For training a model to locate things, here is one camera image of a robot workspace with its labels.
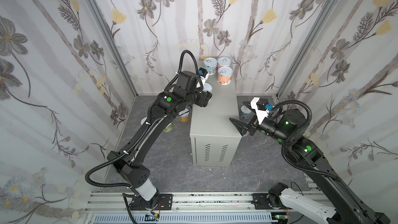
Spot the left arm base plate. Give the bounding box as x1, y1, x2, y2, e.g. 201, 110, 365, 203
127, 194, 173, 211

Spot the blue labelled can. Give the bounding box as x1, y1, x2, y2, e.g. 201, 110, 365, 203
204, 58, 218, 75

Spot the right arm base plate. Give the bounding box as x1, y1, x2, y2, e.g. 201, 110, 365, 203
251, 193, 273, 210

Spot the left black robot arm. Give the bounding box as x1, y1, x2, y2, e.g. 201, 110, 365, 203
85, 50, 212, 209

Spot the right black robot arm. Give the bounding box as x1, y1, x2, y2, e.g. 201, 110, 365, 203
229, 97, 391, 224

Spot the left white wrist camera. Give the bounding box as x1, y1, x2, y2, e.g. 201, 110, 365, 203
199, 67, 209, 85

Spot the grey metal cabinet counter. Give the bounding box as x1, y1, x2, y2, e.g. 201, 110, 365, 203
190, 74, 241, 167

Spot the teal labelled can right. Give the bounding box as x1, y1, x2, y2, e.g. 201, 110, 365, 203
239, 105, 252, 119

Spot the white slotted cable duct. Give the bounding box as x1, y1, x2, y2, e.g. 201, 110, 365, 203
93, 213, 279, 224

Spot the orange yellow labelled can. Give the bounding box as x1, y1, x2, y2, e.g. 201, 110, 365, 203
178, 108, 190, 122

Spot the green white labelled can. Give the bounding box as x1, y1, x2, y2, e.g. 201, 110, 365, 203
203, 83, 212, 93

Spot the brown labelled can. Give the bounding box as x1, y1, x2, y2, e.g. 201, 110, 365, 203
217, 66, 233, 85

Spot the pink labelled can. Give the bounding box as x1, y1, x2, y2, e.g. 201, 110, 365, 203
217, 57, 232, 69

